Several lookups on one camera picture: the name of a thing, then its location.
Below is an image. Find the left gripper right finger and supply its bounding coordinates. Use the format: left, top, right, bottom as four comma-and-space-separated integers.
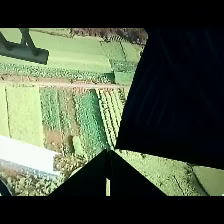
108, 149, 168, 197

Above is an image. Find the navy pinstriped shirt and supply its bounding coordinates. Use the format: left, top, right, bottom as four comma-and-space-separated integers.
114, 27, 224, 171

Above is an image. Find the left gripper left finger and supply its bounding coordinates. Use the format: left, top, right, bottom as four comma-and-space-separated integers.
49, 149, 109, 197

